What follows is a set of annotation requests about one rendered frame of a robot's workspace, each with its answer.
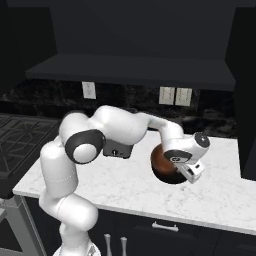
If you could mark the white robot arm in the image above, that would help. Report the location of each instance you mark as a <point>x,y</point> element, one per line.
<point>113,125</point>

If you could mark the black tall cabinet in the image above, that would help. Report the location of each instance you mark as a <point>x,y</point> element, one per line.
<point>245,100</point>

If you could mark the grey oven front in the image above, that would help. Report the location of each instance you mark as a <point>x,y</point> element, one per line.
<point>16,230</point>

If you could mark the white wall socket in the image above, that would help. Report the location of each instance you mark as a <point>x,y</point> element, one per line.
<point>183,97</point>
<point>89,90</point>
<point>166,95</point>

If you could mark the black drawer front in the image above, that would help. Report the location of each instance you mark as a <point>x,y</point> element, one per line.
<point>186,235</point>
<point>238,245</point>

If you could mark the dark brown bowl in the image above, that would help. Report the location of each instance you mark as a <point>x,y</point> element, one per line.
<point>163,163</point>

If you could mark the black wall cabinet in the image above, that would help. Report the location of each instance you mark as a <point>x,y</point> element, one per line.
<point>20,43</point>

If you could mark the black gas hob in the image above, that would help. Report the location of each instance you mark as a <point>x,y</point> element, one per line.
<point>20,146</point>

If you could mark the black cabinet door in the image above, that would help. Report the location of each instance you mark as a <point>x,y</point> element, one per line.
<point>105,223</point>

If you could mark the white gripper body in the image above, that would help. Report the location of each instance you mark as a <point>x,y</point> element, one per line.
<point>194,172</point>

